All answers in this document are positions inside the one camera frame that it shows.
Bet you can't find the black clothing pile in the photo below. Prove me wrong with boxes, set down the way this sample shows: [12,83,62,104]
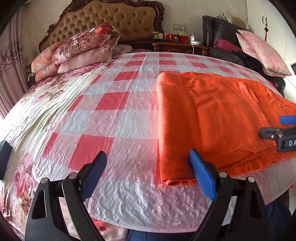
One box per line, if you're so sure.
[231,51,265,76]

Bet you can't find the pink pillow stack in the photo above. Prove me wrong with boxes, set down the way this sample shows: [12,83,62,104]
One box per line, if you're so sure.
[31,39,121,82]

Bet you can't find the red white checkered sheet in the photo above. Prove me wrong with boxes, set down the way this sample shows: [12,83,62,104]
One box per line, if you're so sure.
[30,51,295,235]

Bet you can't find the white charger base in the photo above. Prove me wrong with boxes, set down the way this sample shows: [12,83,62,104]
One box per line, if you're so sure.
[190,34,202,46]

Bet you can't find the wooden nightstand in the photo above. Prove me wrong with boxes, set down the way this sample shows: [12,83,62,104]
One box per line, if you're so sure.
[152,42,209,56]

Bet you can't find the pink curtain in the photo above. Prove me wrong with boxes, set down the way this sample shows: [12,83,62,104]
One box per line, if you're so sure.
[0,9,28,119]

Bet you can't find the black device on bed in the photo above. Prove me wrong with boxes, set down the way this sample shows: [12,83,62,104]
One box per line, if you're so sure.
[0,140,13,180]

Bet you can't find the black leather sofa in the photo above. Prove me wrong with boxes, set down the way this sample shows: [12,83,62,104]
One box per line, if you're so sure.
[202,16,285,95]

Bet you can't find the floral bed sheet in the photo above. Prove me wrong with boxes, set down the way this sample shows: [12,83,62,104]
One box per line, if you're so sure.
[1,60,128,237]

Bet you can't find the floral folded quilt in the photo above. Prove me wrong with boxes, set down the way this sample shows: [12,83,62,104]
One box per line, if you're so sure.
[52,23,121,65]

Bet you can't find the orange pants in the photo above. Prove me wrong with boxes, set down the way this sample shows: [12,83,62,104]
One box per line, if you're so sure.
[157,72,295,186]

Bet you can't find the tufted brown headboard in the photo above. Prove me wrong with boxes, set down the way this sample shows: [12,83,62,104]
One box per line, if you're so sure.
[39,0,165,52]

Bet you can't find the pink floral cushion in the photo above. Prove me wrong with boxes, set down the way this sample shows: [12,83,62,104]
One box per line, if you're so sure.
[236,30,292,78]

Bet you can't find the magenta cushion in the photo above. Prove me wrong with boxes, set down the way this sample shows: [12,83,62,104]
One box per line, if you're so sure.
[214,39,242,52]

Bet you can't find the wall socket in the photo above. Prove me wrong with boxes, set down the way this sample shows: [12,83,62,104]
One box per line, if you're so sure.
[173,24,187,31]

